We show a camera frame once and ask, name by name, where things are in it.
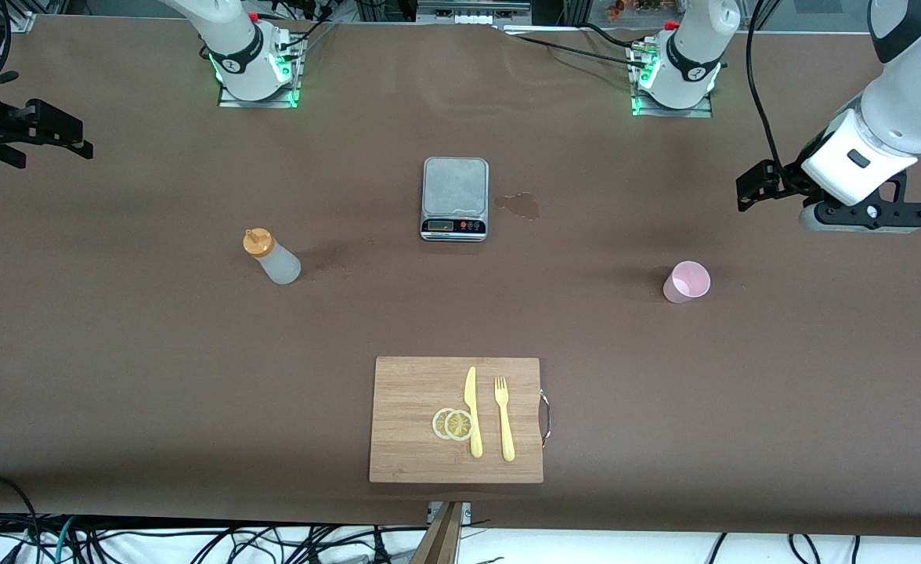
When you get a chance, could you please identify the pink plastic cup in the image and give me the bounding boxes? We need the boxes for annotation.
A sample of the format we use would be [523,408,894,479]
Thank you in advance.
[663,261,712,304]

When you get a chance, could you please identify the translucent squeeze bottle orange cap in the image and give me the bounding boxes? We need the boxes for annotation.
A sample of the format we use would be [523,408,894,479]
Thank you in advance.
[243,227,302,286]

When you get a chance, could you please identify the silver digital kitchen scale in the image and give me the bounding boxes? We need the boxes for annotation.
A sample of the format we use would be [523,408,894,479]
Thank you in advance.
[420,157,490,242]

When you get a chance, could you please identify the yellow plastic fork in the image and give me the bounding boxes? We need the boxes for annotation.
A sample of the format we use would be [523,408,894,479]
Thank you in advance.
[494,376,516,462]

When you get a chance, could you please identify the yellow plastic knife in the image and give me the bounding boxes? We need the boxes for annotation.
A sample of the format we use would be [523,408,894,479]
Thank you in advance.
[464,366,484,459]

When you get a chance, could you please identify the wooden cutting board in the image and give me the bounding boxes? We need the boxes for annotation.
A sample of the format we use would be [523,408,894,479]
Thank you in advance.
[369,356,544,484]

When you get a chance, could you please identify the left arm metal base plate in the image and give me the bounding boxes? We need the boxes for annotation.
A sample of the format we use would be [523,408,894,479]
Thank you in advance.
[631,39,714,118]

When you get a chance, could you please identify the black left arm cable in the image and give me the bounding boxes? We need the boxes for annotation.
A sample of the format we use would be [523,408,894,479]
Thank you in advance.
[745,0,794,177]

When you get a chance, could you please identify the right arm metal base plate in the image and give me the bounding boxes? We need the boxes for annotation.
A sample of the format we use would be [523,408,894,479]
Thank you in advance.
[218,35,305,109]

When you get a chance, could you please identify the black cable on table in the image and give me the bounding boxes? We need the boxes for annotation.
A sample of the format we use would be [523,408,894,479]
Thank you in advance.
[500,22,649,67]

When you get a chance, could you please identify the teal floor cable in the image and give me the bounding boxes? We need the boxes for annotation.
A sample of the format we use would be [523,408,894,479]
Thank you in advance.
[52,515,78,564]

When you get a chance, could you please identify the wooden post with metal bracket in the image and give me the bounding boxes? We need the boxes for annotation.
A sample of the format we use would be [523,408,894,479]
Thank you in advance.
[410,501,473,564]

